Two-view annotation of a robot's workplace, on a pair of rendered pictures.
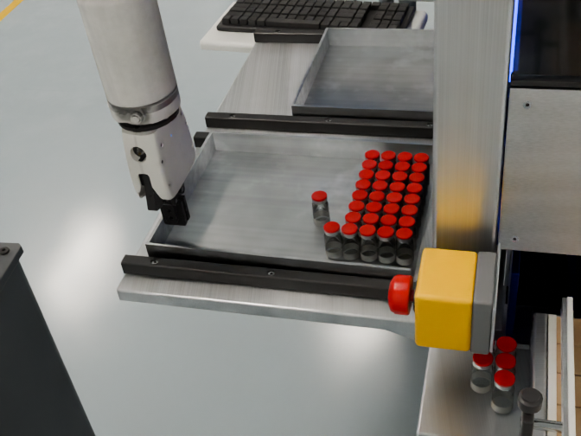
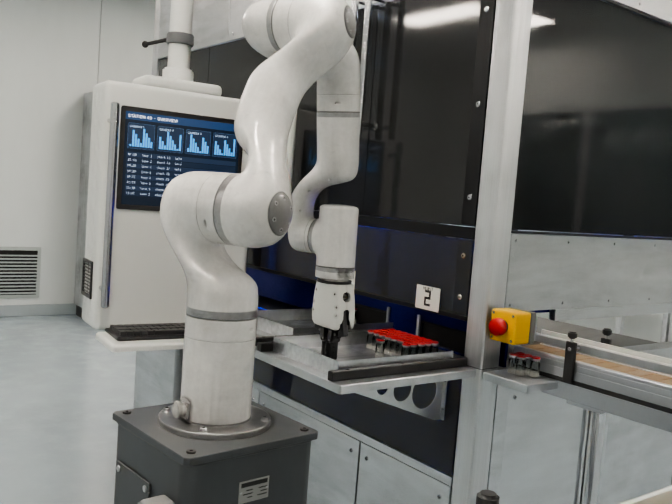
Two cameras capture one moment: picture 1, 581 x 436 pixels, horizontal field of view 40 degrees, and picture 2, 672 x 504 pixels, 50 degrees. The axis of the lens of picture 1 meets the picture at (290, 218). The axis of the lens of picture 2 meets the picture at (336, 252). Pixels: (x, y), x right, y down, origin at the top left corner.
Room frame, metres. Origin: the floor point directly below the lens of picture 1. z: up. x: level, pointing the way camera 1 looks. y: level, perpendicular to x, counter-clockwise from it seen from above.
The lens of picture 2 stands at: (-0.02, 1.45, 1.26)
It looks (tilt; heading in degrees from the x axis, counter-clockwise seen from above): 4 degrees down; 304
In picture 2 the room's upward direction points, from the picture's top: 4 degrees clockwise
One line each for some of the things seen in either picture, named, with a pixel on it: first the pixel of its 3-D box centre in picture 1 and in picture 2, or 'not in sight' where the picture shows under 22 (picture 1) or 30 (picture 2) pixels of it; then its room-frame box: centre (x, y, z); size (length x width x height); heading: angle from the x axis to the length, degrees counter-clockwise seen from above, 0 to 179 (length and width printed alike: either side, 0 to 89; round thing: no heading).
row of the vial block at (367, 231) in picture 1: (379, 203); (398, 345); (0.82, -0.12, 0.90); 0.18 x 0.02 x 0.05; 160
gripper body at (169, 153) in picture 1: (156, 143); (332, 301); (0.84, 0.15, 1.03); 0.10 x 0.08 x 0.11; 161
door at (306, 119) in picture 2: not in sight; (322, 114); (1.30, -0.39, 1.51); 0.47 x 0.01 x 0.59; 161
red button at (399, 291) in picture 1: (407, 295); (499, 326); (0.56, -0.11, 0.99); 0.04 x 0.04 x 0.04; 71
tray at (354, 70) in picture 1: (411, 76); (317, 322); (1.15, -0.23, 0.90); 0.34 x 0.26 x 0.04; 71
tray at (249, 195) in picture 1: (298, 201); (362, 351); (0.86, -0.01, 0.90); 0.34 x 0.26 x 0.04; 70
